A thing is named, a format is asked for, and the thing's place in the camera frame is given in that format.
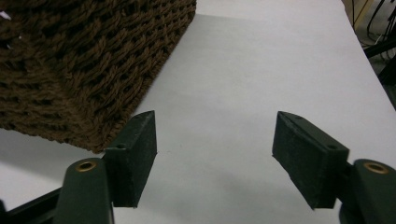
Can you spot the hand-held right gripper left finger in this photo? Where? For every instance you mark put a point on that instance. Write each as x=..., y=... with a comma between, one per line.
x=130, y=161

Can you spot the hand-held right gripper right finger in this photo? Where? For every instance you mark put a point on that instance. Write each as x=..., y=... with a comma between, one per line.
x=314, y=158

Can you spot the brown woven basket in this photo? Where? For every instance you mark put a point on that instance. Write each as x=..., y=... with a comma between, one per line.
x=77, y=65

